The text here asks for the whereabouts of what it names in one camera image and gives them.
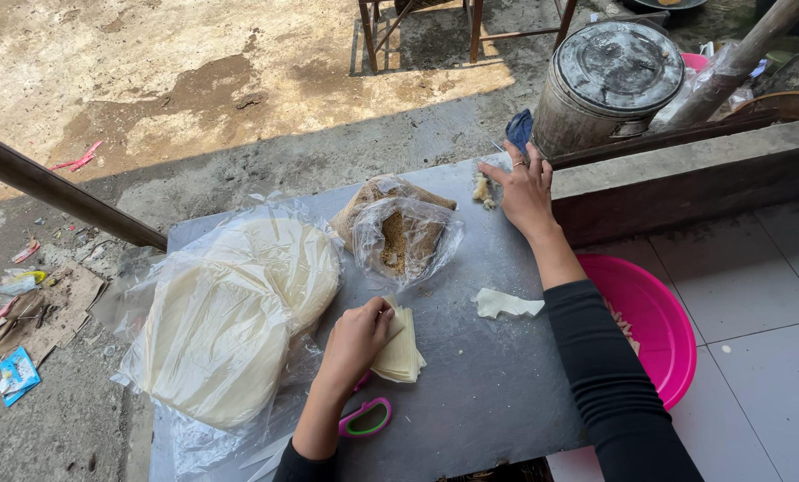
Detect grey metal drum with lid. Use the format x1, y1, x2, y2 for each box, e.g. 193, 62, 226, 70
531, 21, 687, 161

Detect dark round pan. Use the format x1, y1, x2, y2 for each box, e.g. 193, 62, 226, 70
621, 0, 709, 12

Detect pink plastic basin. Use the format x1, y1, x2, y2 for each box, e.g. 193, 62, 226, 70
576, 253, 699, 411

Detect blue cloth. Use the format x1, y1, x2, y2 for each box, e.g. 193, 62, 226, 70
504, 108, 534, 155

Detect crumpled clear plastic sheet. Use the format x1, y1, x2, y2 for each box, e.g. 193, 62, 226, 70
650, 40, 756, 129

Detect person's left hand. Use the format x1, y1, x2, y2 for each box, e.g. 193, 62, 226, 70
318, 296, 397, 396

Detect person's right hand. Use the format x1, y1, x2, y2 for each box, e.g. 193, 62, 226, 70
477, 141, 560, 237

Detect blue snack wrapper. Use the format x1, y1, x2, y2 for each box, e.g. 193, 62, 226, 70
0, 345, 42, 408

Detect pale scraps in basin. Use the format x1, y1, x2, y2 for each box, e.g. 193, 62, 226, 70
603, 298, 642, 356

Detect pale yellow dough lump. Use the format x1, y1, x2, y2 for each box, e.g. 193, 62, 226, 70
473, 174, 497, 210

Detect brown round bowl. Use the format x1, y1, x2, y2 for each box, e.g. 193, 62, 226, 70
726, 90, 799, 125

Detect torn pale dough piece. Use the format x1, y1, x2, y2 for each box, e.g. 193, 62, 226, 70
472, 288, 546, 320

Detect pink green handled scissors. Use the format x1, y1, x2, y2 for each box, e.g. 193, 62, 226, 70
241, 371, 393, 482

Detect dark wooden rail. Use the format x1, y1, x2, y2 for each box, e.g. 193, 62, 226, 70
0, 125, 169, 253

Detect bag of round dough sheets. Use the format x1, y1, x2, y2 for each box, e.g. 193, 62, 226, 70
110, 193, 344, 432

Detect small clear plastic bag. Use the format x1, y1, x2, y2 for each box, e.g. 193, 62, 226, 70
472, 154, 515, 210

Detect red wrapper scrap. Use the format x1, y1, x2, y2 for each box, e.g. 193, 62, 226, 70
49, 139, 104, 174

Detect stack of square dough wrappers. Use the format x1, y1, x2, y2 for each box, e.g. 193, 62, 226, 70
370, 295, 427, 384

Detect grey wooden pole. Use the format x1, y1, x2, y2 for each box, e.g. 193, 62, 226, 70
666, 0, 799, 129

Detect heap of cardboard and litter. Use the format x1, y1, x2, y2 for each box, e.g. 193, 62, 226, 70
0, 260, 110, 376

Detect plastic bag of brown filling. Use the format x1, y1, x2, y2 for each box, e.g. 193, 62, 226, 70
328, 174, 466, 293

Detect brown metal stool frame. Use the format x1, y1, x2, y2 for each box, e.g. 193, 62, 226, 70
357, 0, 579, 74

